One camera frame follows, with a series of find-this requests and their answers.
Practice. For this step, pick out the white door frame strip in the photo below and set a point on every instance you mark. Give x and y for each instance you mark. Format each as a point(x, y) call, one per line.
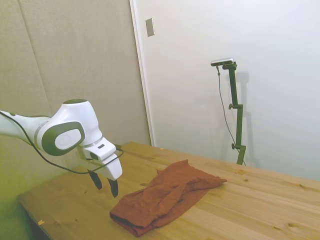
point(140, 62)

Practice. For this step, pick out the rust red shorts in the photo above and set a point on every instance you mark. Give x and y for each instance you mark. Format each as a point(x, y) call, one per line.
point(162, 197)

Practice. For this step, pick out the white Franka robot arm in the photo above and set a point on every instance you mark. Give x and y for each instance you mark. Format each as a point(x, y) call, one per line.
point(75, 117)

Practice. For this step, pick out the small yellow tape scrap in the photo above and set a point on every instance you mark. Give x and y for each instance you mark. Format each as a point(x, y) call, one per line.
point(41, 222)

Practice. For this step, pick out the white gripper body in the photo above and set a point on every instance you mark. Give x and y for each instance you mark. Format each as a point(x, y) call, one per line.
point(112, 167)

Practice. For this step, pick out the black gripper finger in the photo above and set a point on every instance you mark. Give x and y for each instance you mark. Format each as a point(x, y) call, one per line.
point(97, 182)
point(114, 188)

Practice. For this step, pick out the dark camera stand pole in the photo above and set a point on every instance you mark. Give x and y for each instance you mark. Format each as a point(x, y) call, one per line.
point(238, 125)

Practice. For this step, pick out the grey wall switch plate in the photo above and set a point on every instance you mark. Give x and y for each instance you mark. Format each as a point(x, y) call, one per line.
point(150, 27)

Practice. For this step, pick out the grey exterior camera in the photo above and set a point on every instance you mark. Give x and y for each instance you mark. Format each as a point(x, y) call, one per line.
point(222, 61)

